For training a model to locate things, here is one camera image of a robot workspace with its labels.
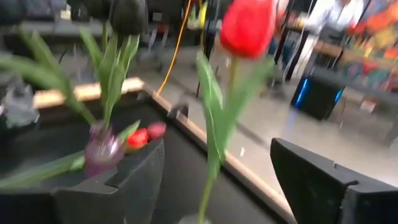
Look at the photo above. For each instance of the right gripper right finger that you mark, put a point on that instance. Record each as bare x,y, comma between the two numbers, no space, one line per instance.
342,202

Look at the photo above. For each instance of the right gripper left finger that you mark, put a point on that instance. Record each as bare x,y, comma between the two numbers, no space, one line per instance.
77,205

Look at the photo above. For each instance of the red artificial tulip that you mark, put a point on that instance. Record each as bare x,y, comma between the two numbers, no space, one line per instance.
137,139
248,28

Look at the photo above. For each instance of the maroon artificial tulip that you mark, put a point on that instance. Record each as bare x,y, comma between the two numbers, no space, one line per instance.
156,130

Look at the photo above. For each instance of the black artificial tulip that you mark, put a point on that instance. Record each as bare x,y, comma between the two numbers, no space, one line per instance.
129,15

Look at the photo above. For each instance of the purple ribbed glass vase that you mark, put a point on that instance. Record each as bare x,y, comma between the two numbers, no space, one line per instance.
101,154

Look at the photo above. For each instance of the black computer tower blue light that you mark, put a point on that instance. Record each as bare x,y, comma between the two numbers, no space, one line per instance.
314,96

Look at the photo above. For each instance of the black edge clamp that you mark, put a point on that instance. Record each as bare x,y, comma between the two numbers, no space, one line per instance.
178,110

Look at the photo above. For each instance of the colourful patchwork tapestry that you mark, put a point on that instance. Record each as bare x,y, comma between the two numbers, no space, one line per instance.
373,40

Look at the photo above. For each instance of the person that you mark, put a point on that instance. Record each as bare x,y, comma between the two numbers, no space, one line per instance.
339,12

